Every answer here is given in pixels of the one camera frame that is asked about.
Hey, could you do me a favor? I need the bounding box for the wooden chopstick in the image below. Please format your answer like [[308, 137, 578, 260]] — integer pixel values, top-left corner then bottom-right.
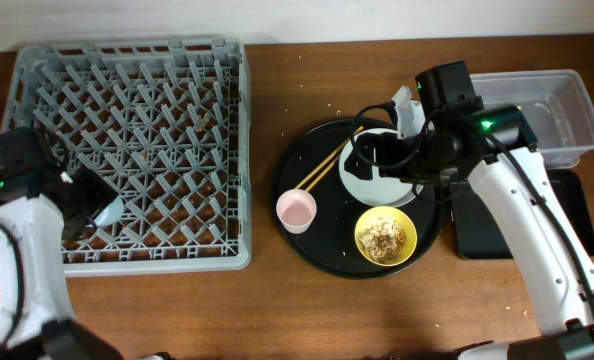
[[303, 154, 340, 192], [295, 139, 350, 192]]

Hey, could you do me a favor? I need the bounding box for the clear plastic bin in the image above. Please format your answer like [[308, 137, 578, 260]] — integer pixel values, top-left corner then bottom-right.
[[471, 70, 594, 169]]

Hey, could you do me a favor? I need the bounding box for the blue plastic cup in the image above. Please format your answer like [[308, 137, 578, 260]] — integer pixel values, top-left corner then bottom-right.
[[94, 196, 124, 227]]

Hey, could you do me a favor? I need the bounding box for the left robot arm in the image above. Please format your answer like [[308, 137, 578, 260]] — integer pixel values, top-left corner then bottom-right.
[[0, 127, 124, 359]]

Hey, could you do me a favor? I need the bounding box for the pink plastic cup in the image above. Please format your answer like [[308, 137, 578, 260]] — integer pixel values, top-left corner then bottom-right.
[[276, 189, 317, 235]]

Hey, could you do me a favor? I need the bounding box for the black rectangular tray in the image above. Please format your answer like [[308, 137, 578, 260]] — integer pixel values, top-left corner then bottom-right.
[[450, 170, 594, 260]]

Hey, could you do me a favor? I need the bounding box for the yellow bowl with food scraps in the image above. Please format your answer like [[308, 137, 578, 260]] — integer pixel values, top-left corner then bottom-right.
[[354, 206, 418, 267]]

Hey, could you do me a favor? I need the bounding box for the upper wooden chopstick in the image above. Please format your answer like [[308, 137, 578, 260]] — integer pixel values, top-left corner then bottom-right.
[[295, 139, 350, 192]]

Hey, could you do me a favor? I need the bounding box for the grey plastic dishwasher rack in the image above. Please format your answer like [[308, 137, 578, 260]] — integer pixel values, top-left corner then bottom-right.
[[1, 38, 252, 277]]

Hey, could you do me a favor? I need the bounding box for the grey round plate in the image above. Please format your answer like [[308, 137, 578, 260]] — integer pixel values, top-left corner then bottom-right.
[[338, 142, 415, 207]]

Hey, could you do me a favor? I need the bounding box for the round black tray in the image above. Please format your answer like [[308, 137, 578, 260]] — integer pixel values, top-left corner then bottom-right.
[[270, 118, 447, 279]]

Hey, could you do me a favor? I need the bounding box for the lower wooden chopstick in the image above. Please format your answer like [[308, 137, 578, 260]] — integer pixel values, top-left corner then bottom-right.
[[303, 154, 340, 192]]

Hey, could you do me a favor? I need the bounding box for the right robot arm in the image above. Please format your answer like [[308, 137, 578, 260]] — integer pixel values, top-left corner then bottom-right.
[[349, 61, 594, 359]]

